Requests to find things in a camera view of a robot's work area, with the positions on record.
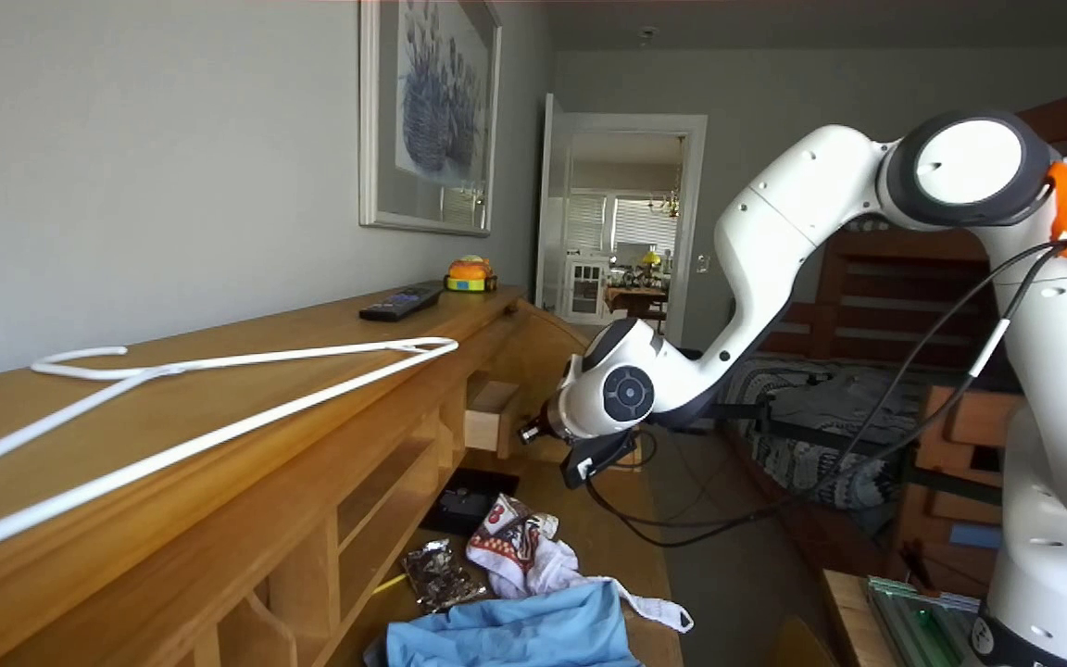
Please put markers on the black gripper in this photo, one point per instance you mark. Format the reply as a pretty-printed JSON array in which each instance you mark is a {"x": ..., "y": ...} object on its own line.
[{"x": 552, "y": 421}]

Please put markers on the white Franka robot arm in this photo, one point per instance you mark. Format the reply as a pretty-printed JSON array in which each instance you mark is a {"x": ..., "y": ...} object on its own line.
[{"x": 795, "y": 207}]

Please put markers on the black bag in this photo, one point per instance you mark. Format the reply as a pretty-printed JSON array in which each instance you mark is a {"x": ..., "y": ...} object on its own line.
[{"x": 473, "y": 501}]

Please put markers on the white cloth with red print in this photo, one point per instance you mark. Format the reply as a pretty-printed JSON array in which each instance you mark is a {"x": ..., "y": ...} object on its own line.
[{"x": 521, "y": 549}]

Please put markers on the white glass door cabinet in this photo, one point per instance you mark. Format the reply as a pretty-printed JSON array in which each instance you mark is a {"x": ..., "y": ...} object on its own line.
[{"x": 586, "y": 286}]

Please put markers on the yellow tape measure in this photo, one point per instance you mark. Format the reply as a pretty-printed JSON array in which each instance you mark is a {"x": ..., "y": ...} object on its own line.
[{"x": 473, "y": 274}]

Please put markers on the shiny foil snack bag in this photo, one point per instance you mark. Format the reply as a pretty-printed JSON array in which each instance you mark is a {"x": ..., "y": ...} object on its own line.
[{"x": 441, "y": 575}]

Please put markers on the black remote control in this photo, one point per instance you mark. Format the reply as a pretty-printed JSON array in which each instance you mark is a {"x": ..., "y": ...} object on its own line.
[{"x": 396, "y": 305}]

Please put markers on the blue cloth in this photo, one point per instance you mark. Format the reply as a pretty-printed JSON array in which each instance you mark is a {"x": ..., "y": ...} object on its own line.
[{"x": 507, "y": 631}]

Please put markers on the patterned grey bedding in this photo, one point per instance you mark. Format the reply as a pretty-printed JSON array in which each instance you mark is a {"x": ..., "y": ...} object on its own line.
[{"x": 817, "y": 474}]

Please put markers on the framed blue flower picture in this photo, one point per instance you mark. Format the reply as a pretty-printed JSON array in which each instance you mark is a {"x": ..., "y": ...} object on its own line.
[{"x": 434, "y": 111}]

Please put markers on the wooden desk with hutch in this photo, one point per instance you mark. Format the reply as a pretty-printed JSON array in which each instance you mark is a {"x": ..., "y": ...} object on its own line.
[{"x": 185, "y": 392}]

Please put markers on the white door frame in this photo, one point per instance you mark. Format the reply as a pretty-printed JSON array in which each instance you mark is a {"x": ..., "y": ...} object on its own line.
[{"x": 552, "y": 207}]

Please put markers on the wooden bunk bed frame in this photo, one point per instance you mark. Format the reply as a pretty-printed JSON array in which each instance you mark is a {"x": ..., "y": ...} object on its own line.
[{"x": 880, "y": 281}]

